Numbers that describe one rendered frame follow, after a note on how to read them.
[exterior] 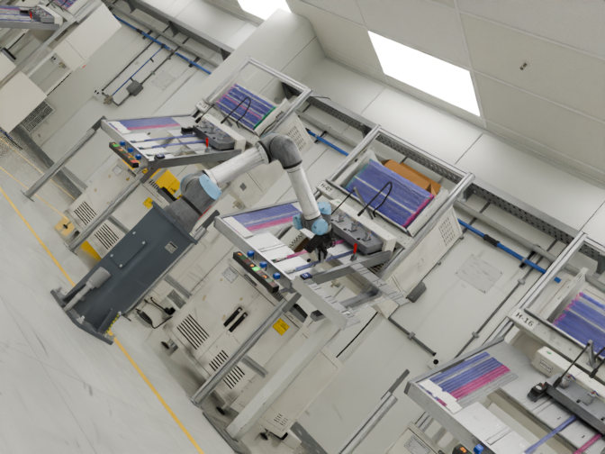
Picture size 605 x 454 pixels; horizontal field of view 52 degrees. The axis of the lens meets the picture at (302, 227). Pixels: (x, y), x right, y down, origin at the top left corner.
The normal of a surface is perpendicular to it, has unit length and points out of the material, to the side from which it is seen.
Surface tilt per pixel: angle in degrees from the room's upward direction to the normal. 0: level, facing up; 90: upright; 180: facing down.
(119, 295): 90
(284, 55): 90
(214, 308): 90
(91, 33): 90
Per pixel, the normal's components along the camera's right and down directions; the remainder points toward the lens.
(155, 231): -0.34, -0.47
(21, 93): 0.63, 0.47
